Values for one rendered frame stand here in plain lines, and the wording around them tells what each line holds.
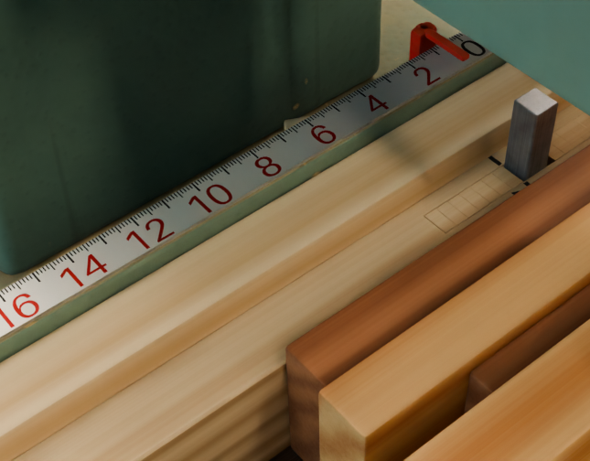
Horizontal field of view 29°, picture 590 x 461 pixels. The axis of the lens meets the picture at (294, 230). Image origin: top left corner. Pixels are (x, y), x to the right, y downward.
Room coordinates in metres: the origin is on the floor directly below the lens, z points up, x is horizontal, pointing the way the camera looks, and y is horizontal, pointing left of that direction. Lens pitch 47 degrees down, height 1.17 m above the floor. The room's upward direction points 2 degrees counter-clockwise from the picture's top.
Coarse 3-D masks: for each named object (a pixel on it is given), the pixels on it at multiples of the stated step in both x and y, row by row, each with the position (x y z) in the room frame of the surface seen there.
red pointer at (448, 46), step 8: (424, 24) 0.28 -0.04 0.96; (432, 24) 0.28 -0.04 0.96; (416, 32) 0.28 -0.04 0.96; (424, 32) 0.28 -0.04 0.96; (432, 32) 0.28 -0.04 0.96; (416, 40) 0.28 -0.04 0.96; (424, 40) 0.28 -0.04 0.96; (432, 40) 0.28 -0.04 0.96; (440, 40) 0.27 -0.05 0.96; (448, 40) 0.27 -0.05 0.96; (416, 48) 0.28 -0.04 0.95; (424, 48) 0.28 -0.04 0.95; (448, 48) 0.27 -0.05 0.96; (456, 48) 0.27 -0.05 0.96; (416, 56) 0.28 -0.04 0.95; (456, 56) 0.27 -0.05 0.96; (464, 56) 0.27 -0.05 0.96
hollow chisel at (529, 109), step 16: (528, 96) 0.24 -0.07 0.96; (544, 96) 0.24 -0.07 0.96; (512, 112) 0.24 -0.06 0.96; (528, 112) 0.24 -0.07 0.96; (544, 112) 0.24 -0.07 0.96; (512, 128) 0.24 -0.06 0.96; (528, 128) 0.24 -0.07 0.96; (544, 128) 0.24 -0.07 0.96; (512, 144) 0.24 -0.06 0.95; (528, 144) 0.23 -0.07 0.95; (544, 144) 0.24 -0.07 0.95; (512, 160) 0.24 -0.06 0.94; (528, 160) 0.23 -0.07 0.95; (544, 160) 0.24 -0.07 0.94; (528, 176) 0.23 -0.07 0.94
